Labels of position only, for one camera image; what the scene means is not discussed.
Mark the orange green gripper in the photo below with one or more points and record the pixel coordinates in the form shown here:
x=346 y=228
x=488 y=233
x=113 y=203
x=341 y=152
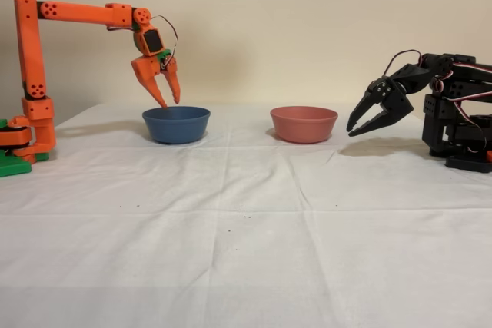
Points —
x=145 y=69

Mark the white tablecloth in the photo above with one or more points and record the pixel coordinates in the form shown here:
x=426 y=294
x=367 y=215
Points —
x=246 y=247

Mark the blue bowl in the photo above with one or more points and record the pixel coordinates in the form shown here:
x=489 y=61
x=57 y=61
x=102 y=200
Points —
x=176 y=126

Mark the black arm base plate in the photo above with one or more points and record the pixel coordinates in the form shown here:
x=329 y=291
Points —
x=469 y=164

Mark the green arm base plate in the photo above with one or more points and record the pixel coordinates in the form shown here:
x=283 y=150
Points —
x=15 y=166

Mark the pink red bowl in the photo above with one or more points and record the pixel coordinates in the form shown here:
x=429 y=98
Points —
x=303 y=126

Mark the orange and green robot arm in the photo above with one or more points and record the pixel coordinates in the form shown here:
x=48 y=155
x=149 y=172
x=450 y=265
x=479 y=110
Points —
x=28 y=55

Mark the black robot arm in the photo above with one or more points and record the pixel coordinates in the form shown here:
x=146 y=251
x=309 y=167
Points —
x=457 y=90

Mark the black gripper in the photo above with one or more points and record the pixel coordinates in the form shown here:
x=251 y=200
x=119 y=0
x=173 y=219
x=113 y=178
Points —
x=397 y=102

